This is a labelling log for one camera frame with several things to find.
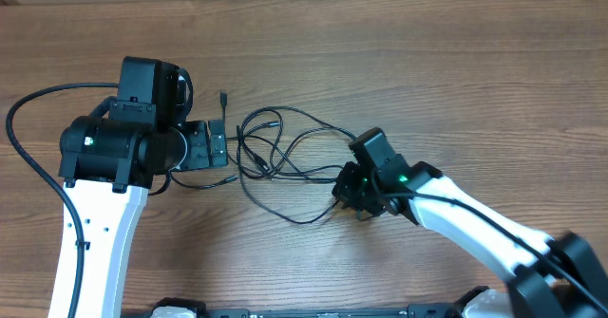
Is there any black cable bundle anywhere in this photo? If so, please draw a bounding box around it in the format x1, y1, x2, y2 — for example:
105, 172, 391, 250
231, 104, 360, 226

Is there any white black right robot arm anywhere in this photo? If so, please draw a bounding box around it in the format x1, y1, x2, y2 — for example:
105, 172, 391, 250
332, 128, 607, 318

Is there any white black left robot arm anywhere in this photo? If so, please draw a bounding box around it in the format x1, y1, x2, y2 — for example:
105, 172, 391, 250
48, 57, 228, 317

